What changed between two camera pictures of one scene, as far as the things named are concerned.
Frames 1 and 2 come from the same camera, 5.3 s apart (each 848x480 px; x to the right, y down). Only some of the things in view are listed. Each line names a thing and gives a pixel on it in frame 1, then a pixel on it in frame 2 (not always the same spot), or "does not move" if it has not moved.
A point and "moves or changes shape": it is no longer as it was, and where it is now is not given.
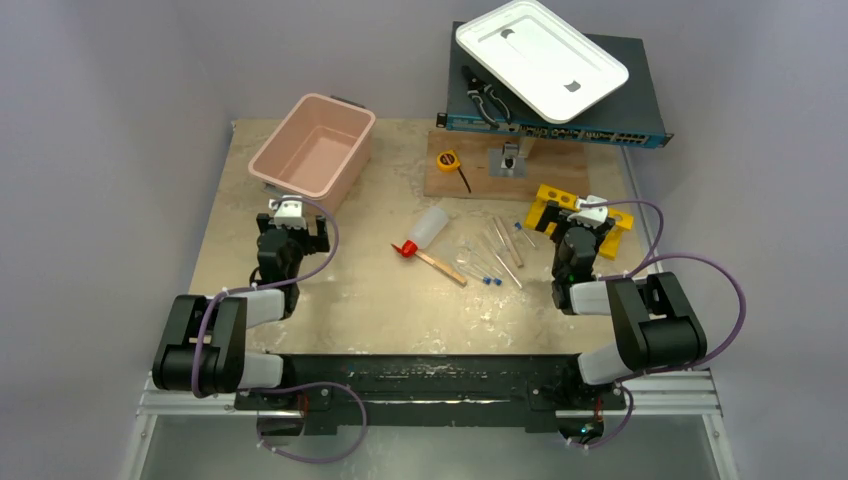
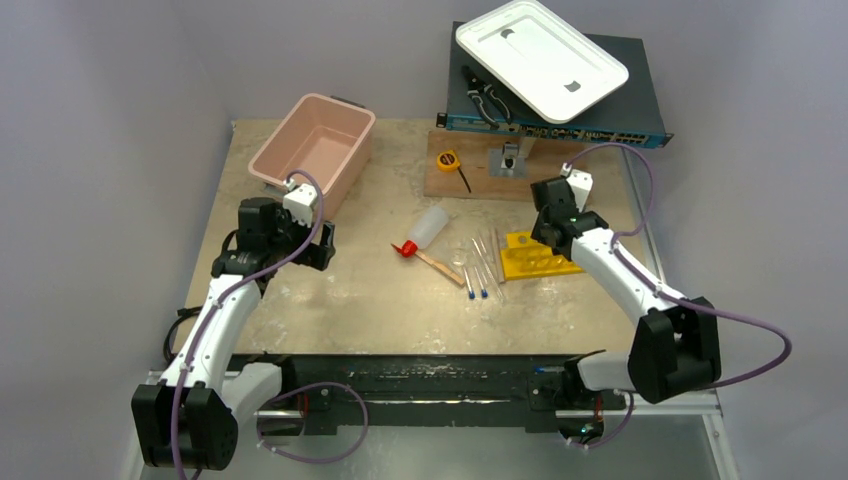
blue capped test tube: (497, 281) to (484, 292)
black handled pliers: (477, 92) does not move
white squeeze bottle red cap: (425, 230) does not move
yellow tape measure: (447, 160) does not move
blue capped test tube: (485, 279) to (471, 293)
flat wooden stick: (444, 269) does not move
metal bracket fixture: (505, 162) does not move
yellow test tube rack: (569, 201) moves or changes shape
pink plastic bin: (315, 151) does not move
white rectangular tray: (543, 56) does not move
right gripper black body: (602, 225) to (545, 221)
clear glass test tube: (502, 263) to (488, 269)
